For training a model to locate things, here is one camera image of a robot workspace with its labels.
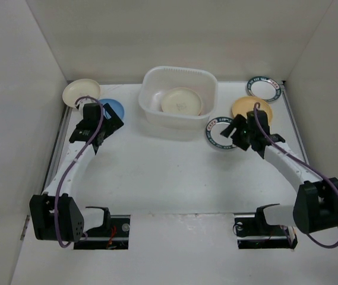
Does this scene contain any patterned rim plate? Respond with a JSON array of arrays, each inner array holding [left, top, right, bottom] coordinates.
[[247, 76, 282, 103], [205, 116, 236, 151]]

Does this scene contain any blue plastic plate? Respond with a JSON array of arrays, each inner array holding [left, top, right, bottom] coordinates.
[[99, 99, 125, 121]]

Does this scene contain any orange plate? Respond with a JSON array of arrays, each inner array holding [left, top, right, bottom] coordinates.
[[231, 96, 273, 125]]

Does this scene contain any cream plate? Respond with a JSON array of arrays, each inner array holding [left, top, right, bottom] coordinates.
[[161, 87, 203, 116], [62, 79, 101, 108]]

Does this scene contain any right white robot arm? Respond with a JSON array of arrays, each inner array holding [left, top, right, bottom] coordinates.
[[220, 110, 338, 235]]

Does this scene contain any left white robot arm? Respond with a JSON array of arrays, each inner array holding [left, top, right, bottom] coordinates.
[[29, 100, 124, 248]]

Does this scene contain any translucent white plastic bin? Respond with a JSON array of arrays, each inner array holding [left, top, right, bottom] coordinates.
[[138, 66, 218, 141]]

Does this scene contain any patterned rim plate back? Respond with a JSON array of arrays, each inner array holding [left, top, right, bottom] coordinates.
[[247, 76, 282, 103]]

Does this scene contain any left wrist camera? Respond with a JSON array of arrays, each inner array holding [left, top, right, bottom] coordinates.
[[75, 99, 91, 117]]

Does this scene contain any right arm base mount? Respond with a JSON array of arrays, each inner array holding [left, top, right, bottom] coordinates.
[[232, 213, 298, 250]]

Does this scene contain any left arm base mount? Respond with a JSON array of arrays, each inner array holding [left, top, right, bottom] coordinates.
[[74, 216, 131, 251]]

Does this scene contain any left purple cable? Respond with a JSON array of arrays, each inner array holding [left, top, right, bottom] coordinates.
[[53, 94, 104, 249]]

